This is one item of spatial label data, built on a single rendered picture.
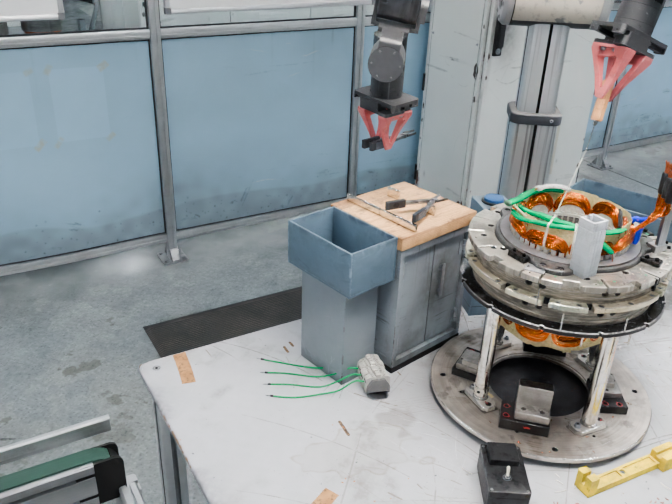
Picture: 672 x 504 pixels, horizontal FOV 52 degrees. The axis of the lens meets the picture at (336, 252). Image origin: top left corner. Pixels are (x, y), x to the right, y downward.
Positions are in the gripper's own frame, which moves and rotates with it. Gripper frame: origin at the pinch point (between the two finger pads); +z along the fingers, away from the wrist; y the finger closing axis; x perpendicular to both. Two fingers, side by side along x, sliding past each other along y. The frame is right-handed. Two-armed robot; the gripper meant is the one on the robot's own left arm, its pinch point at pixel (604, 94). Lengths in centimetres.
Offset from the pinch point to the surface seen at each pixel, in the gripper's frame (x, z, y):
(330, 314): 23, 50, -18
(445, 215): 22.8, 27.2, -1.5
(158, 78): 226, 34, -8
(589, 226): -9.4, 18.4, -2.8
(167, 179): 229, 76, 9
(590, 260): -9.8, 23.0, -0.2
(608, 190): 23.1, 13.9, 37.1
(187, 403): 26, 71, -38
